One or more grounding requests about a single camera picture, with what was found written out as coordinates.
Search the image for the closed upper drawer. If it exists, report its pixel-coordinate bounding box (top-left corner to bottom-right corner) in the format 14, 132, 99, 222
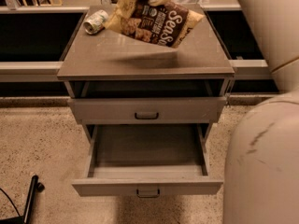
68, 97, 225, 124

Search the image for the black stand leg left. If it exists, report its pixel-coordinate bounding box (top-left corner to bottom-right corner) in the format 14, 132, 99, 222
0, 175, 45, 224

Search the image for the grey metal railing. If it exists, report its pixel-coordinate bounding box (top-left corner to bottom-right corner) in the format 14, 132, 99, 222
0, 7, 270, 82

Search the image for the grey drawer cabinet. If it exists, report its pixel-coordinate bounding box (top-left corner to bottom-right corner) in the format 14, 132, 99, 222
57, 4, 235, 142

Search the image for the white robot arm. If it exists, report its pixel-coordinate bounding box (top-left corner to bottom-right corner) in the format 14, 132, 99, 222
223, 0, 299, 224

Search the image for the black cable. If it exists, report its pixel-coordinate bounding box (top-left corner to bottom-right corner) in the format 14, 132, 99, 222
0, 188, 21, 217

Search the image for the green white soda can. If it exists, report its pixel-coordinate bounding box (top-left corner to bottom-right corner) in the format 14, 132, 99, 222
83, 10, 108, 35

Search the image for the open middle drawer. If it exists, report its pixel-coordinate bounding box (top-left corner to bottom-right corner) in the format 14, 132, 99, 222
73, 124, 222, 198

